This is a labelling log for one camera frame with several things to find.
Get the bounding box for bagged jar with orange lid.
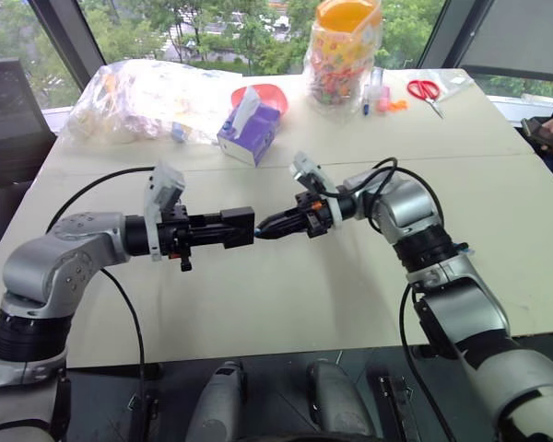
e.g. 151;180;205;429
302;0;384;124

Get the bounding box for black flat bar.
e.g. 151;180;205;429
376;373;421;442

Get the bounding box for black monitor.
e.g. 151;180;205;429
0;56;57;188

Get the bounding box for dark window frame pillar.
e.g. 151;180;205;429
29;0;108;96
416;0;465;71

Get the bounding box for red plastic bowl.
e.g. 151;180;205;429
230;83;290;117

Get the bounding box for dark grey rounded shape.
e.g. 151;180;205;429
196;358;249;442
305;358;375;442

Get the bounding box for small clear bottle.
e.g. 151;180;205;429
370;66;385;101

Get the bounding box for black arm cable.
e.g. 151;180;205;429
44;166;161;442
343;157;462;442

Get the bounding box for pink small toy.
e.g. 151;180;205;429
374;86;392;115

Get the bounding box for small clear plastic bag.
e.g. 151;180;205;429
430;67;477;103

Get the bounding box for red handled scissors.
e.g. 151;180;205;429
406;78;446;121

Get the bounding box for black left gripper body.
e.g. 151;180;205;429
159;204;194;273

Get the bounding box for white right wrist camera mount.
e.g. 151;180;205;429
288;151;347;230

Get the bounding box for purple tissue box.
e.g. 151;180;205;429
216;86;283;169

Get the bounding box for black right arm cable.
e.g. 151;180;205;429
343;157;462;442

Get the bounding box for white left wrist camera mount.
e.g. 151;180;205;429
142;160;187;262

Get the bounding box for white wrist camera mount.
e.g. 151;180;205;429
288;151;347;230
142;160;187;262

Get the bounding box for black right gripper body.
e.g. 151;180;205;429
294;192;335;240

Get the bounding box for clear plastic bag of items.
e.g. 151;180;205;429
56;59;243;149

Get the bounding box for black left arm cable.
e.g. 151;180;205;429
44;166;161;442

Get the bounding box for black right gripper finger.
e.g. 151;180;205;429
261;220;311;241
265;206;308;228

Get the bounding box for small black box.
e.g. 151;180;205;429
219;206;256;251

